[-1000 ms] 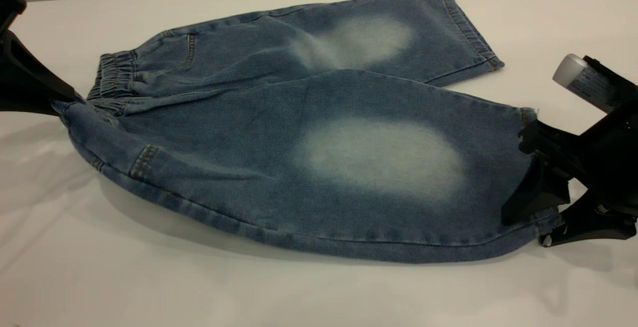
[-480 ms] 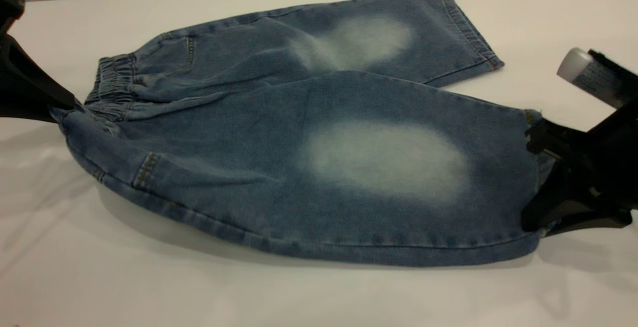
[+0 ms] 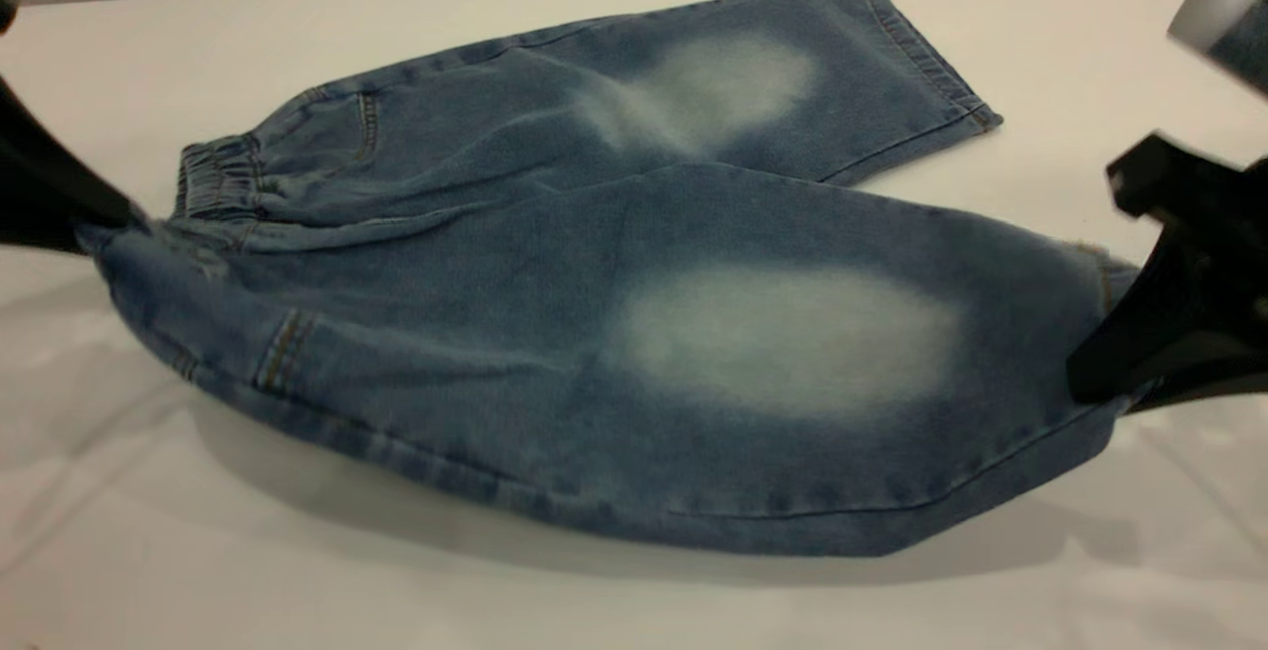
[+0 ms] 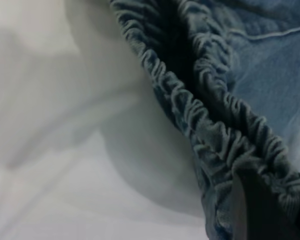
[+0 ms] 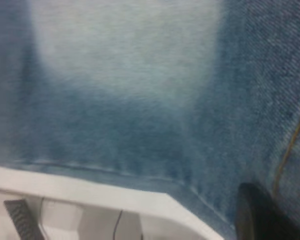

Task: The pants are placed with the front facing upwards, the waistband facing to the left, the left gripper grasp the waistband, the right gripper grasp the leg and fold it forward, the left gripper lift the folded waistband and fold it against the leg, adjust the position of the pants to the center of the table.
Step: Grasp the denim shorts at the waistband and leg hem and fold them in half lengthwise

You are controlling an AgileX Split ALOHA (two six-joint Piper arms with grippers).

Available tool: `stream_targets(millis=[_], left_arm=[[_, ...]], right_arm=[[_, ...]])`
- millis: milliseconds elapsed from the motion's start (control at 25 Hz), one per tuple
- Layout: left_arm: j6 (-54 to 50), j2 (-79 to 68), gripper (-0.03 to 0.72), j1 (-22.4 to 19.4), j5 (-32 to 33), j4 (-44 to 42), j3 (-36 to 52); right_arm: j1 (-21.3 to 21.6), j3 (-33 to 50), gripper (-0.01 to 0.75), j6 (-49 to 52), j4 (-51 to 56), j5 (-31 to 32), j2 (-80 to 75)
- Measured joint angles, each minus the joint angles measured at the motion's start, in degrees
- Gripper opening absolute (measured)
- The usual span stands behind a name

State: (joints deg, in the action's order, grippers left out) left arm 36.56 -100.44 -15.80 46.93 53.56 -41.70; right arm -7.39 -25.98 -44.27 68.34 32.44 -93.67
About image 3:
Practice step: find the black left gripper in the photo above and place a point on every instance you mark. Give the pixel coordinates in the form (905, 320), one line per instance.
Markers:
(6, 6)

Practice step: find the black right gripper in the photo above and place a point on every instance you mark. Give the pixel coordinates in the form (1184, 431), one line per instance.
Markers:
(1194, 189)

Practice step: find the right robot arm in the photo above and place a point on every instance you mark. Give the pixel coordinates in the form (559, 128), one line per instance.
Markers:
(1223, 21)

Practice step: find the blue denim pants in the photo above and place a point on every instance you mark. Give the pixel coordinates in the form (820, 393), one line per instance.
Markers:
(475, 353)

